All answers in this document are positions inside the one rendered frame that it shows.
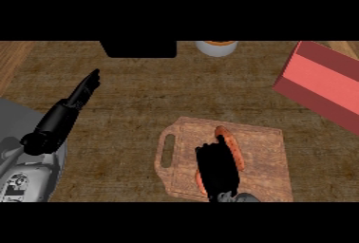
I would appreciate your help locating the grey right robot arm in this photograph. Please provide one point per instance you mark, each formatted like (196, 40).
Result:
(243, 198)

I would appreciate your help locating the brown wooden cutting board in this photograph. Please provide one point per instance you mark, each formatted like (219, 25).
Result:
(267, 158)

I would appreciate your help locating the white jar with orange top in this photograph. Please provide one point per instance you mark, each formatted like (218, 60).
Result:
(216, 48)

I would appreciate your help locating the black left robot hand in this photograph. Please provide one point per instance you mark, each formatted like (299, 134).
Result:
(58, 121)

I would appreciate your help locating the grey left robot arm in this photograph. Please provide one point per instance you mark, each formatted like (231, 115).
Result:
(29, 177)

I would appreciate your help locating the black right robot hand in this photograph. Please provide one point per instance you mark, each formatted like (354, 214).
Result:
(218, 171)

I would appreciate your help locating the black appliance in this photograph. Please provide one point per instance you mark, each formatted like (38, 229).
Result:
(138, 49)

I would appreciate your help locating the red cardboard box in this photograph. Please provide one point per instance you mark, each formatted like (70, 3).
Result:
(323, 82)

